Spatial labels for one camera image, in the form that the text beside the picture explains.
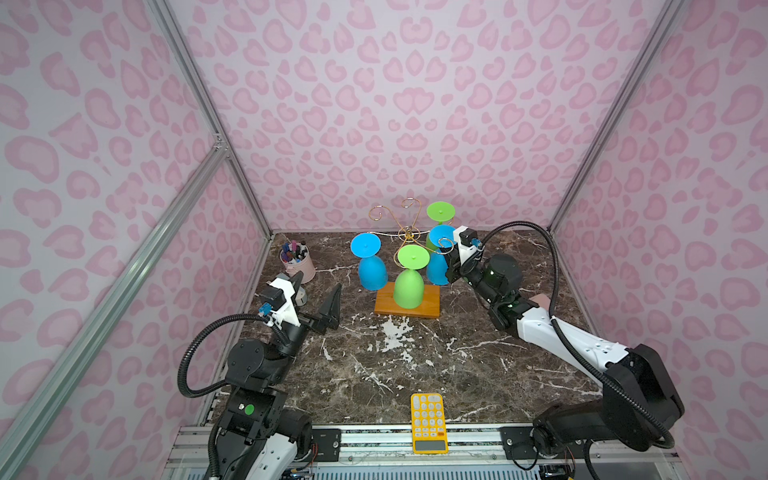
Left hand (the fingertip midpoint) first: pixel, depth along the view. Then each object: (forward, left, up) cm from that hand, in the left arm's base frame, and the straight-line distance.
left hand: (319, 276), depth 59 cm
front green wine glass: (+6, -18, -13) cm, 24 cm away
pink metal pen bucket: (+26, +16, -25) cm, 40 cm away
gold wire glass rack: (+18, -19, -7) cm, 27 cm away
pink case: (+16, -64, -38) cm, 76 cm away
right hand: (+17, -28, -8) cm, 33 cm away
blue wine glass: (+13, -9, -15) cm, 22 cm away
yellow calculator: (-20, -23, -37) cm, 47 cm away
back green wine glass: (+24, -27, -5) cm, 36 cm away
